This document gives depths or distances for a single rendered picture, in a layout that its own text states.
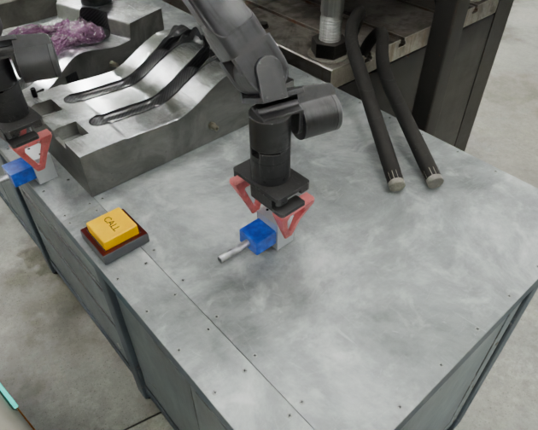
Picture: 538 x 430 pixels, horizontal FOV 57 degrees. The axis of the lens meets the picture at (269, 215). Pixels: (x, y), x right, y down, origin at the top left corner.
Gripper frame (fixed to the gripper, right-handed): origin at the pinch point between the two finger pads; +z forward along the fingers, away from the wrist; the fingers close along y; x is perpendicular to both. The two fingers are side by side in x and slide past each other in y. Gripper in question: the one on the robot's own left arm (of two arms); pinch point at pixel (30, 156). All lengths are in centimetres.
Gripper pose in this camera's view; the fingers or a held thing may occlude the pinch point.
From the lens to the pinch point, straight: 101.5
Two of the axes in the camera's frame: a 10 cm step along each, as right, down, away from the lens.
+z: 0.1, 7.2, 6.9
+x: -7.2, 4.9, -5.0
